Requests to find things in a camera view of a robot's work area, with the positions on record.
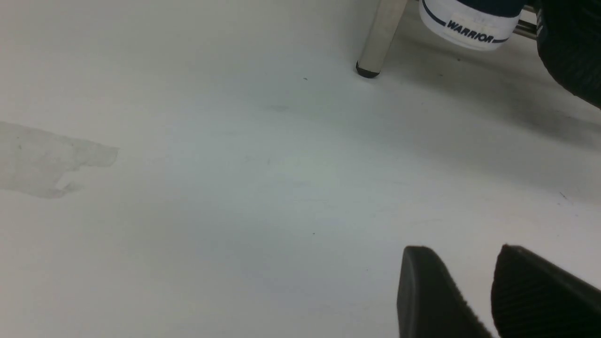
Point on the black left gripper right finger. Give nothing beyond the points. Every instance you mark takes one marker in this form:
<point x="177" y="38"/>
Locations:
<point x="533" y="298"/>

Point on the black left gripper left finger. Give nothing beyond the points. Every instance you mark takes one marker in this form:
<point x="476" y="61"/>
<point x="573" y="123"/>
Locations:
<point x="429" y="303"/>

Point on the stainless steel shoe rack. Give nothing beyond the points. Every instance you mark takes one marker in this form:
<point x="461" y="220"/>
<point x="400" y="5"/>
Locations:
<point x="385" y="24"/>

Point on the black knit sneaker left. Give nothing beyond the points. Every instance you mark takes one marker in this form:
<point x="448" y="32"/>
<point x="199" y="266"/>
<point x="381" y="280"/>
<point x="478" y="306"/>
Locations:
<point x="569" y="45"/>

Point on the navy canvas sneaker left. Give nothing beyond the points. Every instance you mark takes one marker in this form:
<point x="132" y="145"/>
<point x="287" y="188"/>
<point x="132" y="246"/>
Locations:
<point x="480" y="25"/>

